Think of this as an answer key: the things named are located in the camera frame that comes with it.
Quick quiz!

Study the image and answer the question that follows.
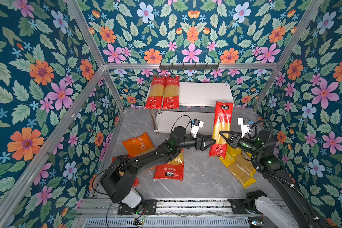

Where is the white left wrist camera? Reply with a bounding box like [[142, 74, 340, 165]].
[[191, 119, 204, 138]]

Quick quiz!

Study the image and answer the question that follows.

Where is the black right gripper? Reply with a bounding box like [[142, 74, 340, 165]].
[[220, 130, 263, 160]]

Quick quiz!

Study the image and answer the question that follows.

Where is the red macaroni bag left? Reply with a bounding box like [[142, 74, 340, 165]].
[[109, 155, 141, 189]]

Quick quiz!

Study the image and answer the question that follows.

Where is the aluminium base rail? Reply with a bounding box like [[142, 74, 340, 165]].
[[77, 198, 261, 217]]

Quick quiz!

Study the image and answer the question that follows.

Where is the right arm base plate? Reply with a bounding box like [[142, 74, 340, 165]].
[[228, 199, 247, 214]]

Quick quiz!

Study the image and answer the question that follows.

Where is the red spaghetti bag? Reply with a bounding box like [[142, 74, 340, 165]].
[[145, 76, 166, 109], [209, 101, 234, 159], [162, 76, 180, 110]]

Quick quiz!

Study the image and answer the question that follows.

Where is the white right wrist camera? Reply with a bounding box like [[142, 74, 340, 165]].
[[237, 117, 251, 138]]

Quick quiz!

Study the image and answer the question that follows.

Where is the black hook rail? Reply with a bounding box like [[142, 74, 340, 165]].
[[159, 63, 220, 71]]

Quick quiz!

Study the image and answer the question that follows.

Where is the white two-tier shelf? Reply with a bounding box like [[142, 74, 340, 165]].
[[150, 82, 234, 135]]

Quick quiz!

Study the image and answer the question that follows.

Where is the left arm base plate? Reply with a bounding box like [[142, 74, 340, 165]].
[[117, 199, 157, 215]]

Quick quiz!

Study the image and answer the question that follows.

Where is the orange macaroni bag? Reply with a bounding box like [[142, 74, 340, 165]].
[[122, 133, 155, 157]]

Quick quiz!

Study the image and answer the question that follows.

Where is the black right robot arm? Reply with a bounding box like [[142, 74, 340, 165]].
[[218, 119, 330, 228]]

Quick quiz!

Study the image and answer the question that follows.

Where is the yellow spaghetti bag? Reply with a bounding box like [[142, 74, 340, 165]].
[[227, 145, 256, 177], [219, 155, 257, 189]]

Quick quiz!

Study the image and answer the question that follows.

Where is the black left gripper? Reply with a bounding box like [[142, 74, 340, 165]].
[[177, 131, 217, 151]]

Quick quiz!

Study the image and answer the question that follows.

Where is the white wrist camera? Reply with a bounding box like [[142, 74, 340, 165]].
[[191, 119, 204, 138], [237, 117, 251, 138]]

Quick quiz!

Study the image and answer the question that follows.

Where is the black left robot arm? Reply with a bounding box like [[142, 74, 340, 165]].
[[99, 126, 216, 214]]

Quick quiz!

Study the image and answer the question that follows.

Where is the red fusilli bag centre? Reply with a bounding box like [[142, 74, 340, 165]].
[[154, 149, 184, 181]]

